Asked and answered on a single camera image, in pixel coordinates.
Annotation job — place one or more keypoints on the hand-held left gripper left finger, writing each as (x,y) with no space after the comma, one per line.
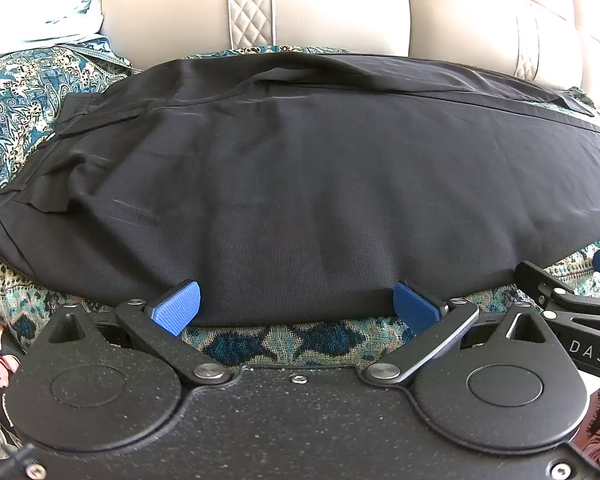
(177,304)

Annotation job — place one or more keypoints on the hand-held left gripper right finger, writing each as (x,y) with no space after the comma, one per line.
(412,306)

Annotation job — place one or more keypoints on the black pants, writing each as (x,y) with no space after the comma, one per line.
(305,185)

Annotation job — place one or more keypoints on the teal patterned blanket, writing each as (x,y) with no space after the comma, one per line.
(20,90)

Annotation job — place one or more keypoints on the pile of light blue cloths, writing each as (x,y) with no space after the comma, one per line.
(60,17)

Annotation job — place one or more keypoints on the beige leather sofa backrest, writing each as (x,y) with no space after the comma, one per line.
(330,5)

